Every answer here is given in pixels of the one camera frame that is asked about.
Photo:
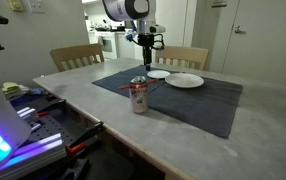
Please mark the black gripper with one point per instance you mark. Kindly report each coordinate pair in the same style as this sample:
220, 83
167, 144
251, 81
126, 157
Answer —
146, 41

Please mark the red white drink can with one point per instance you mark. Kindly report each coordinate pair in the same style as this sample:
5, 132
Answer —
139, 98

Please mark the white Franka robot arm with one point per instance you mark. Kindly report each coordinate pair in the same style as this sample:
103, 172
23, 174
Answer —
123, 8

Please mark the small white plate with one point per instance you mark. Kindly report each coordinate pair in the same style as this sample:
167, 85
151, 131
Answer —
158, 74

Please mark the white kitchen cabinet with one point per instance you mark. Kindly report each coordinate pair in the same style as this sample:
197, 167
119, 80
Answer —
123, 48

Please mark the dark blue cloth mat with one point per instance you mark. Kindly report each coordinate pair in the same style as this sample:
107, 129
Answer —
113, 81
199, 106

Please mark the light wooden slat chair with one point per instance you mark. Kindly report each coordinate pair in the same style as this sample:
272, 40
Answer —
76, 51
186, 53

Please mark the large white plate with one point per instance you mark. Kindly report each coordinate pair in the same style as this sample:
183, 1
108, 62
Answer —
184, 80

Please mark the white kitchen stove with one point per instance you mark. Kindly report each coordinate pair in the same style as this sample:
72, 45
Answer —
109, 43

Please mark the white sliding door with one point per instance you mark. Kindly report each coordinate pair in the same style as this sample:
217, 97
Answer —
179, 26

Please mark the small blue object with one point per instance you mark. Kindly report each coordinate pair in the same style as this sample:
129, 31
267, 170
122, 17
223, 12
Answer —
37, 91

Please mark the black perforated breadboard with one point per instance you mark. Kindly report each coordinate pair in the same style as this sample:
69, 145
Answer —
49, 128

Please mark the short silver metal bars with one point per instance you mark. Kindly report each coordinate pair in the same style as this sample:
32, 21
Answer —
24, 111

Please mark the green yellow cloth stack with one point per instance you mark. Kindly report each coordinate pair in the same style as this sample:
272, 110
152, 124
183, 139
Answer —
11, 87

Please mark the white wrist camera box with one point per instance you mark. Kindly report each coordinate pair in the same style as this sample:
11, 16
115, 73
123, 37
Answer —
158, 29

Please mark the grey wall sign box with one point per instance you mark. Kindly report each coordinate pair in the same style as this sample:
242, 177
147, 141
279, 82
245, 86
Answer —
219, 3

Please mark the white light switch plate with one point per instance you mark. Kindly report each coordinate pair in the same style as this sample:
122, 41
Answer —
36, 5

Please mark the yellowish wall thermostat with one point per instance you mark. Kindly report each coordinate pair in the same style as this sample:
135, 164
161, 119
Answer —
16, 4

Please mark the aluminium extrusion rail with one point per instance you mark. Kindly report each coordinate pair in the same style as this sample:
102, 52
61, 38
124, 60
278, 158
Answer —
33, 156

